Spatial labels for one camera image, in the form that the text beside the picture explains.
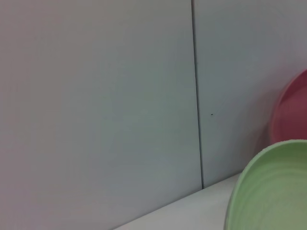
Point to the pink round plate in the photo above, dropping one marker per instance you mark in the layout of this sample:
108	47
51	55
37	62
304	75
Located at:
292	115

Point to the green round plate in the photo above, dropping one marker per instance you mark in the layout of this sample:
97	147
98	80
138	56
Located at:
271	191

